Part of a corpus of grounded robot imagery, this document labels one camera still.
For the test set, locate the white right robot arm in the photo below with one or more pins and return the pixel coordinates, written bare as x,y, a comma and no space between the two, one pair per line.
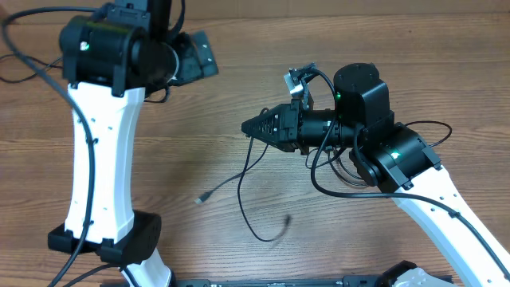
392,160

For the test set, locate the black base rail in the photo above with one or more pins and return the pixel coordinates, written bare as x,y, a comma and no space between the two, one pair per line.
345,281

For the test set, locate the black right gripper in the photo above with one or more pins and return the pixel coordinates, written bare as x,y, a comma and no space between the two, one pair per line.
286,133

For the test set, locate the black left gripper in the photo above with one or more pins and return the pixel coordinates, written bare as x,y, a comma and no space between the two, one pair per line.
191,68

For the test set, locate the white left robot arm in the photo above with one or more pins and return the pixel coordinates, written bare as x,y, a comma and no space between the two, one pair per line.
114,58

